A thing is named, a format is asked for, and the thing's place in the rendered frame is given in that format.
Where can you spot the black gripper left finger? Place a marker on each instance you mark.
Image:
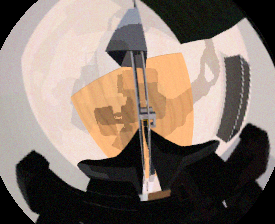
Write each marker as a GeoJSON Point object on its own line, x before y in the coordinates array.
{"type": "Point", "coordinates": [124, 167]}

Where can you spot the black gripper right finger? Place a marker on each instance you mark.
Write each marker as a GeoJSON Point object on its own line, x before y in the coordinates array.
{"type": "Point", "coordinates": [169, 158]}

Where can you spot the light wooden board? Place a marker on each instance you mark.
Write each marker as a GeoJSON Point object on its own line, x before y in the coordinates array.
{"type": "Point", "coordinates": [108, 106]}

